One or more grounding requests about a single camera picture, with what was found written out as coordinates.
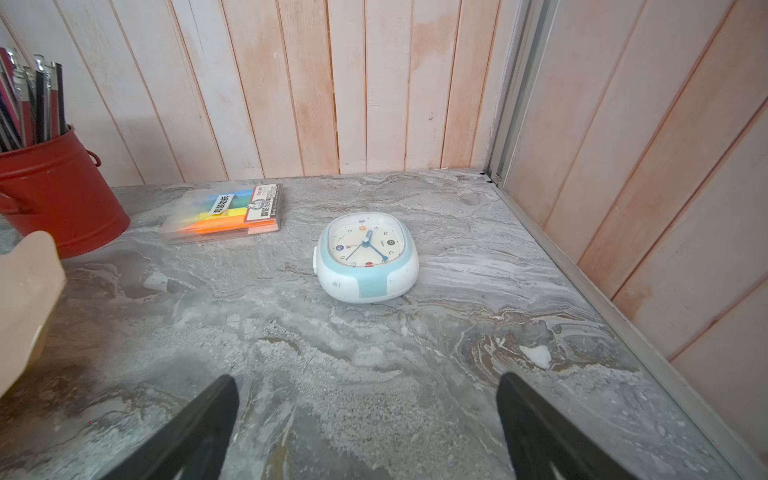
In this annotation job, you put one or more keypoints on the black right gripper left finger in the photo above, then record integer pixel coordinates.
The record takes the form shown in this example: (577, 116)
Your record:
(193, 445)

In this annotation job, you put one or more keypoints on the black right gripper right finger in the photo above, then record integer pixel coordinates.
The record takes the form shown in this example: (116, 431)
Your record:
(542, 443)

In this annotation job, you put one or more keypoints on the pink scalloped fruit bowl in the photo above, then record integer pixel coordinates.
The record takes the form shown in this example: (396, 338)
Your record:
(32, 281)

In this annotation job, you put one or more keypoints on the pack of coloured highlighters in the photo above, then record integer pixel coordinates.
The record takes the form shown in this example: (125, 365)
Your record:
(211, 214)

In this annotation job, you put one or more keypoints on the white and teal alarm clock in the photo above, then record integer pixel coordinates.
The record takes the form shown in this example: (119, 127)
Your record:
(366, 257)

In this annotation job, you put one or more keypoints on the red metal pencil bucket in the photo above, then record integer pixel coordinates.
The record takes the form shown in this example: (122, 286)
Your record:
(56, 187)

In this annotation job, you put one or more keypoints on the bundle of pencils and pens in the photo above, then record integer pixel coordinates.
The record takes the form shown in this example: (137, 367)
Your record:
(32, 102)

